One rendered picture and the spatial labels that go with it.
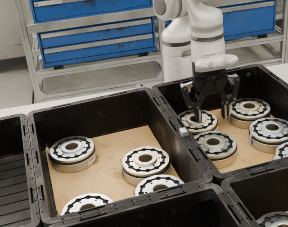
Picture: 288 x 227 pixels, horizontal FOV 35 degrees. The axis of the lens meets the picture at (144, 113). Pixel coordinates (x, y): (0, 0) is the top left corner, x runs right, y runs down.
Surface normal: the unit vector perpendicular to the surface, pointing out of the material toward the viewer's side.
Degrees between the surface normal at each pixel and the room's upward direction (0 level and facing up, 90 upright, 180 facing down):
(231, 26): 90
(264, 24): 90
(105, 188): 0
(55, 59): 90
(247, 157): 0
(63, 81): 0
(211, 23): 85
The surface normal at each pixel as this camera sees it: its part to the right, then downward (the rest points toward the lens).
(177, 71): -0.18, 0.48
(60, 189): -0.09, -0.86
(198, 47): -0.60, 0.30
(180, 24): -0.50, -0.53
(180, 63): 0.03, 0.47
